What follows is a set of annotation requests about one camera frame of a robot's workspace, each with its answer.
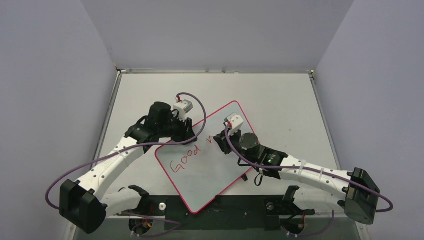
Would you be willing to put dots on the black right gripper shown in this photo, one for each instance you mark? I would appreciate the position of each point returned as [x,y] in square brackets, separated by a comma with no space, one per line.
[226,142]

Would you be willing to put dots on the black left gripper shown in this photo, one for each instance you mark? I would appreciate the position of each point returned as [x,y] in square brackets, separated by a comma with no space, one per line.
[186,132]

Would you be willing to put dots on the pink-framed whiteboard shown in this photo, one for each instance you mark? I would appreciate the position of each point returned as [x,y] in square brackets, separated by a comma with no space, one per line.
[200,171]

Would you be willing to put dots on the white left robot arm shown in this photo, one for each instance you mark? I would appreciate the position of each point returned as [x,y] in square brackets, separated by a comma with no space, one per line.
[84,202]

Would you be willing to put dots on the black whiteboard clip right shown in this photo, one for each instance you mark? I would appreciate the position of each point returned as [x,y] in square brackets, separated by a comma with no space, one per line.
[244,177]

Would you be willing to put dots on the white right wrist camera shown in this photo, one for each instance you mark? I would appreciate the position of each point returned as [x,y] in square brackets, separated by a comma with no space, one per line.
[234,122]

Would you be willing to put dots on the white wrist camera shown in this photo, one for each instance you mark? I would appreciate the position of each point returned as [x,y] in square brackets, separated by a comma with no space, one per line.
[234,122]
[181,109]

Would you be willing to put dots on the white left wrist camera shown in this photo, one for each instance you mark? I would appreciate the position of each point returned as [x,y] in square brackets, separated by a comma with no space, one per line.
[181,109]

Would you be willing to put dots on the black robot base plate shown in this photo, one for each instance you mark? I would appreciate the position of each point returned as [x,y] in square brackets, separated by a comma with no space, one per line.
[228,212]

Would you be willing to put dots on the aluminium table edge frame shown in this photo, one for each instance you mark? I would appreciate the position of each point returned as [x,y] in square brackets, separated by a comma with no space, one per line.
[283,109]

